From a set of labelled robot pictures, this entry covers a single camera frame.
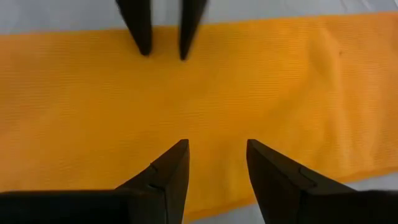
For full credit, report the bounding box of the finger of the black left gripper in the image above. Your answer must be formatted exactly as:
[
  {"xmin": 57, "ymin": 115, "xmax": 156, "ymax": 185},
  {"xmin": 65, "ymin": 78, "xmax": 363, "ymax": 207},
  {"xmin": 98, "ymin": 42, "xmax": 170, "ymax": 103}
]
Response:
[
  {"xmin": 115, "ymin": 0, "xmax": 154, "ymax": 57},
  {"xmin": 178, "ymin": 0, "xmax": 209, "ymax": 61}
]

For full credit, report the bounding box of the orange towel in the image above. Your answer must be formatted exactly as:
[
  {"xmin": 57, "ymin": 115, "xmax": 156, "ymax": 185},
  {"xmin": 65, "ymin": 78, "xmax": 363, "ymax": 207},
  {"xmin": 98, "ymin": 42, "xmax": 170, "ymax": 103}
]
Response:
[{"xmin": 0, "ymin": 11, "xmax": 398, "ymax": 223}]

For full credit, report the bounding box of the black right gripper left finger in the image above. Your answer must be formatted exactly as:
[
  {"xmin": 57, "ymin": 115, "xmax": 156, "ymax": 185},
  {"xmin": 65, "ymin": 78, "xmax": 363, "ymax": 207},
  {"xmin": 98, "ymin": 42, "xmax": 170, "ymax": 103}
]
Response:
[{"xmin": 114, "ymin": 138, "xmax": 191, "ymax": 224}]

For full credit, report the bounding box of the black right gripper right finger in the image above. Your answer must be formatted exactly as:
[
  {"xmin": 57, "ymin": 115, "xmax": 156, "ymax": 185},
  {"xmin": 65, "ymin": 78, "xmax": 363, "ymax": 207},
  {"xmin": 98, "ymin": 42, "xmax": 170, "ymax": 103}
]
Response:
[{"xmin": 246, "ymin": 138, "xmax": 356, "ymax": 224}]

